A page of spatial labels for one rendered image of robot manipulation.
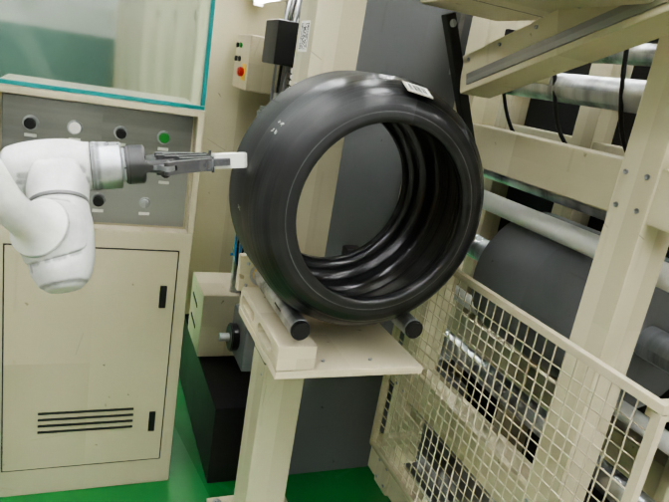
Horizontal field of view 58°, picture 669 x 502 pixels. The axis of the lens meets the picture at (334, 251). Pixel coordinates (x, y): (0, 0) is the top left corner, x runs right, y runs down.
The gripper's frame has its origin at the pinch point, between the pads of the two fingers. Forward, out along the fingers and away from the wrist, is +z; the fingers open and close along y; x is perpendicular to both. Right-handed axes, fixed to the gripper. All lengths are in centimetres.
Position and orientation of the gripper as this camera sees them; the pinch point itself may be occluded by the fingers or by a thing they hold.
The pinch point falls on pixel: (229, 160)
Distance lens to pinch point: 125.3
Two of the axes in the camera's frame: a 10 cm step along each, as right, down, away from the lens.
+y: -3.6, -3.2, 8.8
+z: 9.3, -0.9, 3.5
